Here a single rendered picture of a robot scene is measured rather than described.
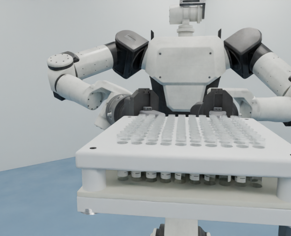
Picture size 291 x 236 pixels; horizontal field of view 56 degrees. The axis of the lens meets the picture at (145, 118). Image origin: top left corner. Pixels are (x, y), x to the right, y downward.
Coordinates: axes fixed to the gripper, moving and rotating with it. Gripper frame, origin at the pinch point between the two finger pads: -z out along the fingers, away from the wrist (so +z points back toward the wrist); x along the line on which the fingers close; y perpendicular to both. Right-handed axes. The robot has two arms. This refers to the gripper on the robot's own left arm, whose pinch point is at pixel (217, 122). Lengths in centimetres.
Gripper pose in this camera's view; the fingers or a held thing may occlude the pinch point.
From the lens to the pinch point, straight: 52.7
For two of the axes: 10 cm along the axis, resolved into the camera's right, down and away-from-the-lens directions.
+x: 0.0, 9.9, 1.4
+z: 2.7, -1.4, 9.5
